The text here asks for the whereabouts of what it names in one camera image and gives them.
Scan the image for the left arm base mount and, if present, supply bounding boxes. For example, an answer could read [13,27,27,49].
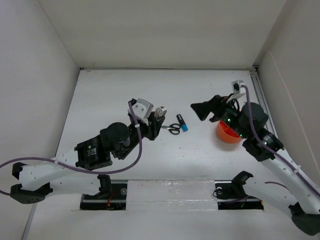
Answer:
[79,175,128,211]

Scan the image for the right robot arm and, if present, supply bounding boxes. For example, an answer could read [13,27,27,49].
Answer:
[190,95,320,236]

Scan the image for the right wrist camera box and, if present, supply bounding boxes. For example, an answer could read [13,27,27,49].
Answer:
[231,80,246,100]

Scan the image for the orange round pen holder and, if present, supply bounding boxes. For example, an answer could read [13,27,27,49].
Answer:
[216,120,242,144]

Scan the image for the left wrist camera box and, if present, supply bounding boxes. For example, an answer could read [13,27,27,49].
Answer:
[132,98,154,121]

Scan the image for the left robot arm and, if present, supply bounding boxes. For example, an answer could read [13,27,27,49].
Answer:
[9,112,166,205]

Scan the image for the black handled scissors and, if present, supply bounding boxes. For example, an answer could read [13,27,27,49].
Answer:
[161,123,181,135]

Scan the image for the blue and black highlighter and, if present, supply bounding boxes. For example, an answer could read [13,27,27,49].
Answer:
[176,114,188,132]

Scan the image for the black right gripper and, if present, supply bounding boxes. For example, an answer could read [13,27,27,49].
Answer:
[190,93,248,139]

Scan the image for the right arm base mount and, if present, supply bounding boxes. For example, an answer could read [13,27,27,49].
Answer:
[212,171,264,211]

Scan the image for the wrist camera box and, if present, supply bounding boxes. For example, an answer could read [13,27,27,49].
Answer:
[132,98,154,121]
[231,80,246,100]

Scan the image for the aluminium rail right side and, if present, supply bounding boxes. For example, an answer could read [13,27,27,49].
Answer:
[248,65,278,137]

